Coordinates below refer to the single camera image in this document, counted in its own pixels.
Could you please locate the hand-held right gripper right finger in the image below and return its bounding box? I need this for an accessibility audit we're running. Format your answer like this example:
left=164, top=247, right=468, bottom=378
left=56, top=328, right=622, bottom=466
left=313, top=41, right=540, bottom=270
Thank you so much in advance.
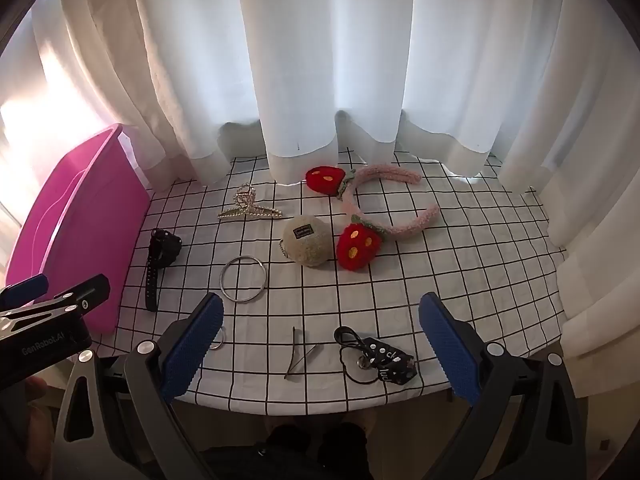
left=418, top=291, right=591, bottom=480

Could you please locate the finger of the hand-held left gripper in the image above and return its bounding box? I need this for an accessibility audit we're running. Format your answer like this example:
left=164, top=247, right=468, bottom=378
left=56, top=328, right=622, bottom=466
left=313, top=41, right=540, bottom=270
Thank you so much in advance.
left=0, top=274, right=112, bottom=347
left=0, top=274, right=50, bottom=311

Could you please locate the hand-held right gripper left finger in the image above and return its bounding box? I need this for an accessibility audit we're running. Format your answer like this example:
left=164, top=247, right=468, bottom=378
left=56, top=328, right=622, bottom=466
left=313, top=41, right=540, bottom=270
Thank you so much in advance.
left=50, top=292, right=226, bottom=480

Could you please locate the large silver bangle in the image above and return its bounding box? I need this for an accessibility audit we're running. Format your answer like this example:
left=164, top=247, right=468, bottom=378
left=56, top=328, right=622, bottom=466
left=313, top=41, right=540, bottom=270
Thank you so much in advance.
left=220, top=256, right=268, bottom=303

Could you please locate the pink plastic basin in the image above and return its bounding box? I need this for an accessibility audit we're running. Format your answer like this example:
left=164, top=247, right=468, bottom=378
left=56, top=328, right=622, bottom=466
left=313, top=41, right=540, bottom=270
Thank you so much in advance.
left=5, top=123, right=151, bottom=335

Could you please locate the black wristwatch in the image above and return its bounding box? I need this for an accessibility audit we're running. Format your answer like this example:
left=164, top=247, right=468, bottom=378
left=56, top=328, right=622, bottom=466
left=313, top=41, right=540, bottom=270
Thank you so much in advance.
left=145, top=228, right=182, bottom=312

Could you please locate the pink strawberry headband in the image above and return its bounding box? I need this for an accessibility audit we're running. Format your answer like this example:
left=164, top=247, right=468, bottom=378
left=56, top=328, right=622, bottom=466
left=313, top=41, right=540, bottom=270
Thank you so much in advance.
left=305, top=162, right=441, bottom=272

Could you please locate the beige plush keychain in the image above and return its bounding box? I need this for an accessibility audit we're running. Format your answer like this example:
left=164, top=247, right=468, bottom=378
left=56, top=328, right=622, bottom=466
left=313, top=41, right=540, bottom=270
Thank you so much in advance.
left=278, top=214, right=332, bottom=267

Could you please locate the metal hair pin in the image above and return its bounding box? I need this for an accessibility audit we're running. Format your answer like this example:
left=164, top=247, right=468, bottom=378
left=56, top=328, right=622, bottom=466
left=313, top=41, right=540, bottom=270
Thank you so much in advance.
left=284, top=326, right=318, bottom=380

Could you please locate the pearl hair claw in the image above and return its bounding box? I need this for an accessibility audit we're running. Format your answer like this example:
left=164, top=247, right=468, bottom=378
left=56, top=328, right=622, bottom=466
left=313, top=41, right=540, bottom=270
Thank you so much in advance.
left=217, top=185, right=285, bottom=222

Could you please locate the white curtain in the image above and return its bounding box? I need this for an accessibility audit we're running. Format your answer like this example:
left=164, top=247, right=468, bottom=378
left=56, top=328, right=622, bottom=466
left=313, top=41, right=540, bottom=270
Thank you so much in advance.
left=30, top=0, right=640, bottom=361

